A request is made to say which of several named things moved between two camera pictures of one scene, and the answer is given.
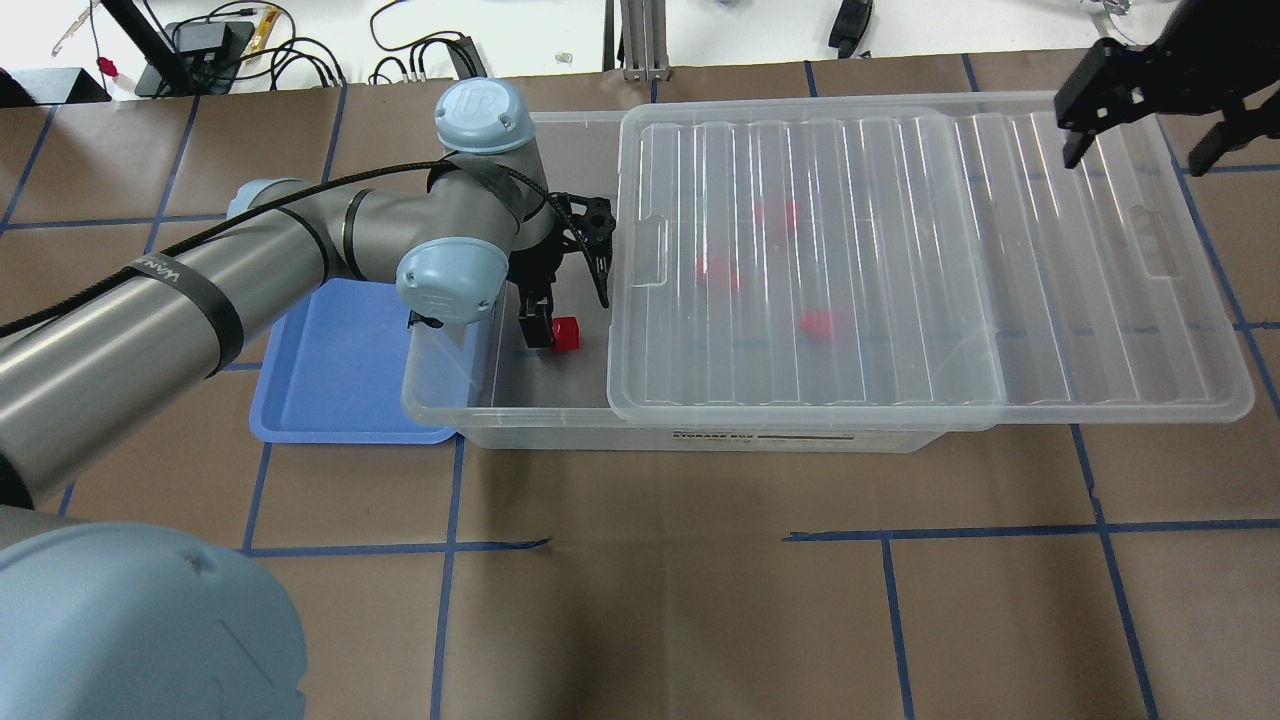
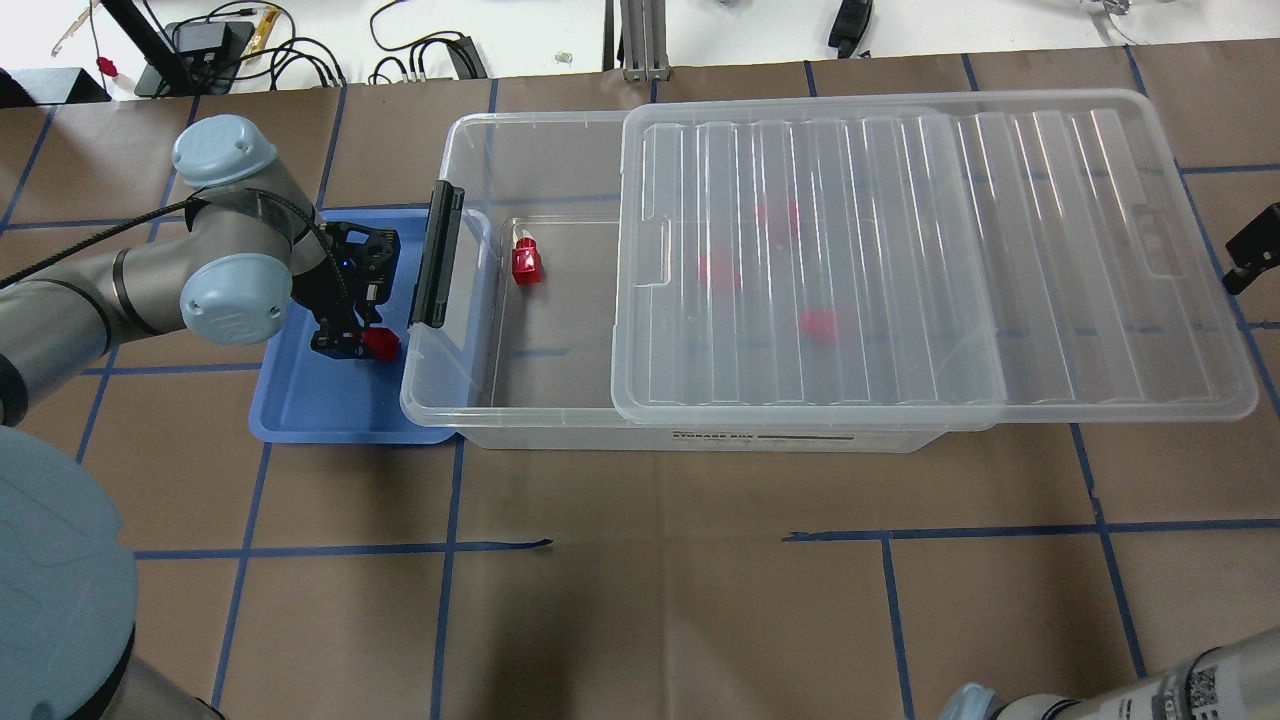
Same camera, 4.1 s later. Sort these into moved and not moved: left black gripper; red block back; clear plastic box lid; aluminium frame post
Moved: left black gripper
Not moved: red block back; clear plastic box lid; aluminium frame post
